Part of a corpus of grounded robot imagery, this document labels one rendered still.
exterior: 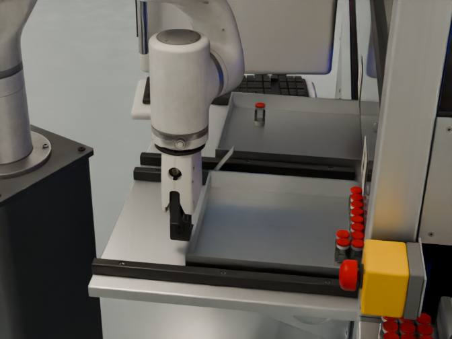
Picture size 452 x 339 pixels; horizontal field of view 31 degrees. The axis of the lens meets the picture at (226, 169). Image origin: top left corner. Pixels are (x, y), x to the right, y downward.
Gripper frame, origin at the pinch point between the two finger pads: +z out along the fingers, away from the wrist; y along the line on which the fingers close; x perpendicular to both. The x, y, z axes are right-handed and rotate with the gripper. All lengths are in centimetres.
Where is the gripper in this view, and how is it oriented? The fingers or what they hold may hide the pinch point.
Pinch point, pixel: (180, 227)
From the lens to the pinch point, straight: 127.7
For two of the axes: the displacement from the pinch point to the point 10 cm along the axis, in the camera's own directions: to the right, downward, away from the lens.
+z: -0.2, 8.6, 5.0
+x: -9.9, -0.8, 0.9
